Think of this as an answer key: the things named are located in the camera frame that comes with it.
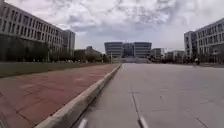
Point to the grey stone kerb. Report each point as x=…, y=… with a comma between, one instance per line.
x=76, y=106

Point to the long pale multi-storey building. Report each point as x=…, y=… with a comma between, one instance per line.
x=26, y=26

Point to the red brick path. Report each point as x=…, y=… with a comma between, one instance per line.
x=40, y=93

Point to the grass strip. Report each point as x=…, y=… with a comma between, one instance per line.
x=33, y=68

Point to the grey multi-storey building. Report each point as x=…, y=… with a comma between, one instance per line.
x=206, y=40

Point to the wide building with curved wings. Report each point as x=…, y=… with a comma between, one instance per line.
x=128, y=49

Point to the robot's own part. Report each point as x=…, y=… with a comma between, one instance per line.
x=143, y=121
x=82, y=123

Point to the row of trees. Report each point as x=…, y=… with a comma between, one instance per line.
x=33, y=51

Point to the low brown building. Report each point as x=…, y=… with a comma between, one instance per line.
x=87, y=53

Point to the grey concrete pavement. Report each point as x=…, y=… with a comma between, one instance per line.
x=166, y=93

